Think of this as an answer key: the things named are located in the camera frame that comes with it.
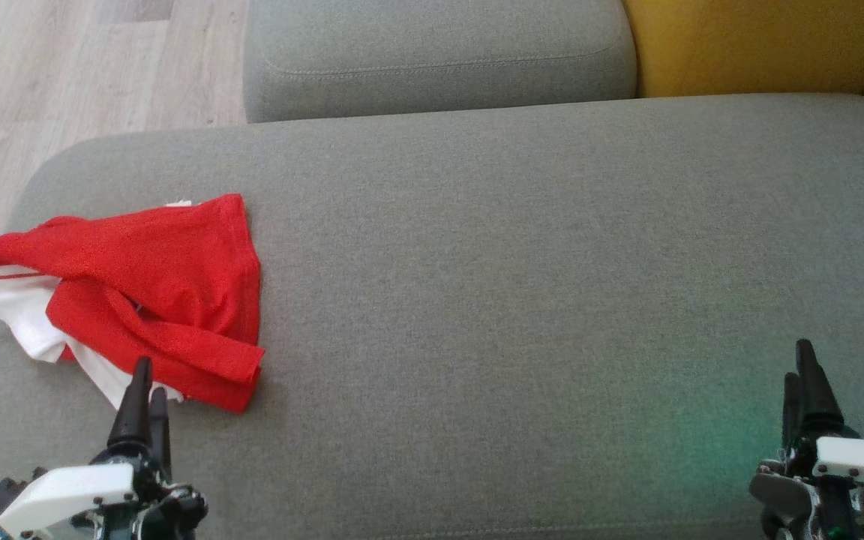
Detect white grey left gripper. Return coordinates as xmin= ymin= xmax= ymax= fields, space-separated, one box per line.
xmin=0 ymin=357 xmax=208 ymax=540

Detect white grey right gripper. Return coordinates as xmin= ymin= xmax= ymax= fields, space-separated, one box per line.
xmin=748 ymin=340 xmax=864 ymax=540

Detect red white number 23 jersey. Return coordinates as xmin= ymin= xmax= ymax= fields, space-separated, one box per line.
xmin=0 ymin=262 xmax=264 ymax=413

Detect red shorts with white stripe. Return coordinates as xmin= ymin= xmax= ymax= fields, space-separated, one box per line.
xmin=0 ymin=193 xmax=263 ymax=353

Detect large grey sofa chaise seat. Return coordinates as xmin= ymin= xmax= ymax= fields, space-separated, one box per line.
xmin=0 ymin=94 xmax=864 ymax=540

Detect large yellow sofa back cushion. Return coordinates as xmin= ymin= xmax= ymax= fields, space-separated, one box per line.
xmin=621 ymin=0 xmax=864 ymax=99

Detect grey sofa seat cushion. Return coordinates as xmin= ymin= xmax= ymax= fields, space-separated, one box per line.
xmin=243 ymin=0 xmax=638 ymax=124

